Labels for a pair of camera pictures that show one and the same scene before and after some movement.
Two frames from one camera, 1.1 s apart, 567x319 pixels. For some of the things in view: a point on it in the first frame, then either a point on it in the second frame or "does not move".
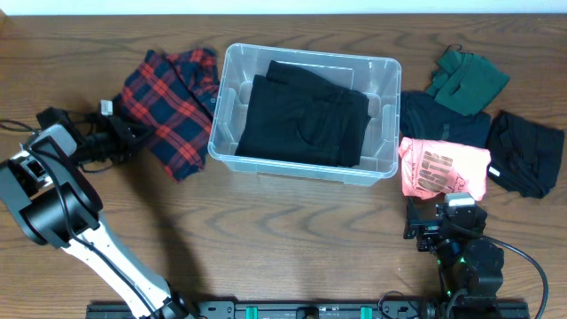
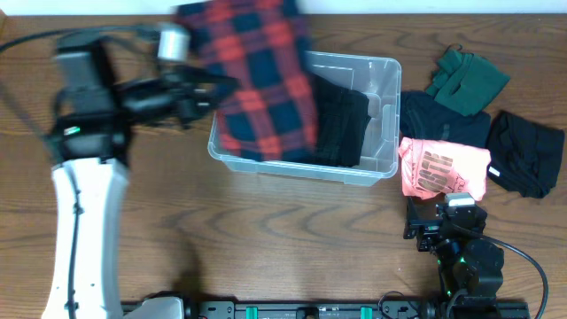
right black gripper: (431, 229) does not move
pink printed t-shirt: (432, 167) does not move
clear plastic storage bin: (380, 78) does not move
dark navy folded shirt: (423, 117) does not move
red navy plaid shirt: (170, 98) -> (272, 115)
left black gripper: (119, 129) -> (176, 95)
